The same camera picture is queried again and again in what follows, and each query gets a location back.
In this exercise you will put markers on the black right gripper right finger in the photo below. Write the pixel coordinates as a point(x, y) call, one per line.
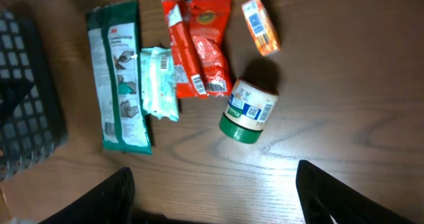
point(324, 199)

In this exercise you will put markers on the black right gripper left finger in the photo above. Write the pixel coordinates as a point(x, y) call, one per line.
point(109, 202)

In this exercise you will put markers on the green white package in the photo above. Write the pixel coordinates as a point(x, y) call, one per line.
point(112, 32)

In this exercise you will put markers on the red snack bag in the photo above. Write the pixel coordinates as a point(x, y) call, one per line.
point(187, 67)
point(207, 23)

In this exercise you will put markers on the light blue tissue pack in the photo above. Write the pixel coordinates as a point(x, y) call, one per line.
point(158, 87)

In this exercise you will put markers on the green capped white jar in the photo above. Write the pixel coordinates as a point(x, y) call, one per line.
point(247, 112)

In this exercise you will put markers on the grey plastic mesh basket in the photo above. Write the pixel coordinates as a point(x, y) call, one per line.
point(32, 122)

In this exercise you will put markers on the orange tissue pack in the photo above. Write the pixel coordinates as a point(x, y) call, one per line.
point(260, 27)

